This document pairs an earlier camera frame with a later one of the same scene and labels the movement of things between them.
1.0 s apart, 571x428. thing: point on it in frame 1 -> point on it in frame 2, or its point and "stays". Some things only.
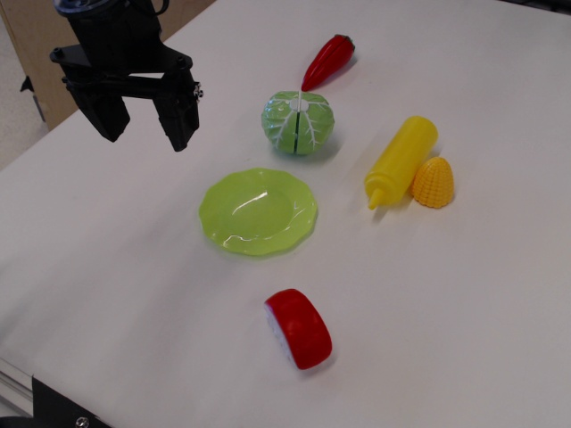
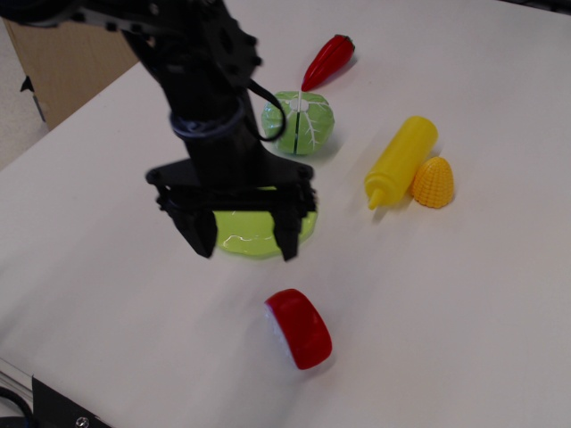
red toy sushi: [298, 327] stays
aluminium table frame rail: [16, 391] stays
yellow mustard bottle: [390, 178] stays
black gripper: [120, 53] -> [227, 170]
